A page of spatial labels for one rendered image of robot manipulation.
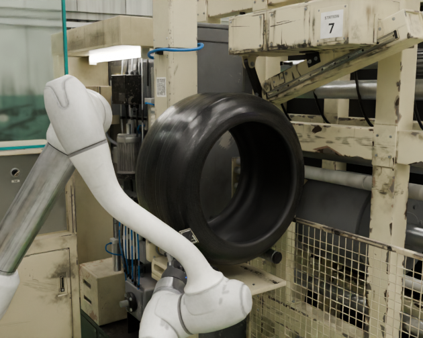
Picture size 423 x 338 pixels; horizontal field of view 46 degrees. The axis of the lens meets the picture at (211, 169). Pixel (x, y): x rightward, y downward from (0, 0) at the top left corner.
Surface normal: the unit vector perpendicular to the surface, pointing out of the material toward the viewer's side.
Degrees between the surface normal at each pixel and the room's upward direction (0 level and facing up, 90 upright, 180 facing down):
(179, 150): 71
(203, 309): 88
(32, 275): 90
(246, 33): 90
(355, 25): 90
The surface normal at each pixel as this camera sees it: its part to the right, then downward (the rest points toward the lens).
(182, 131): -0.46, -0.50
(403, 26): -0.82, 0.09
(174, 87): 0.57, 0.13
